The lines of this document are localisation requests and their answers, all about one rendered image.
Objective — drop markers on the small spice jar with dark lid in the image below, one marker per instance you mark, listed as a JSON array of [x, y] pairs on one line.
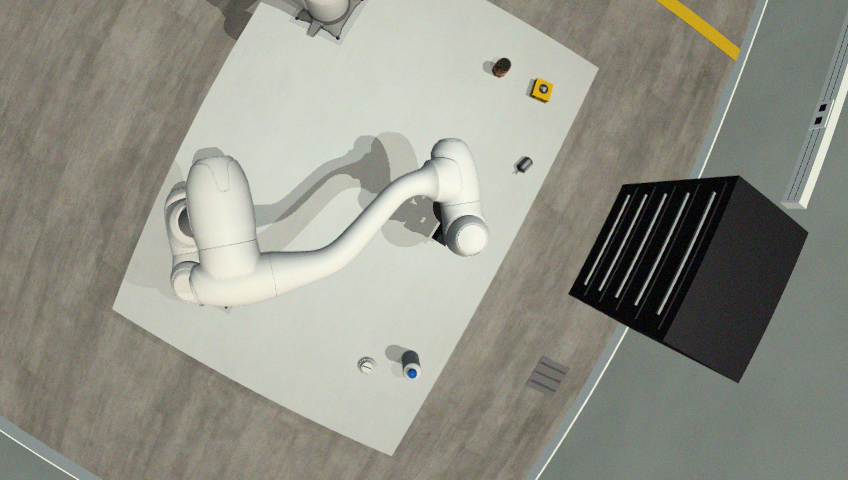
[[501, 67]]

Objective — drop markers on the red kettle with black handle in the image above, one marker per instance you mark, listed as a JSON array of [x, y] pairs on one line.
[[438, 237]]

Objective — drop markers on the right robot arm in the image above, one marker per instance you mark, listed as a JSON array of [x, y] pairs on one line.
[[221, 212]]

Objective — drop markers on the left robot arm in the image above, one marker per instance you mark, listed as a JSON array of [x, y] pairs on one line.
[[329, 15]]

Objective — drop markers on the white plastic bottle with blue cap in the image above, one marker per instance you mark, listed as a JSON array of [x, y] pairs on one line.
[[411, 365]]

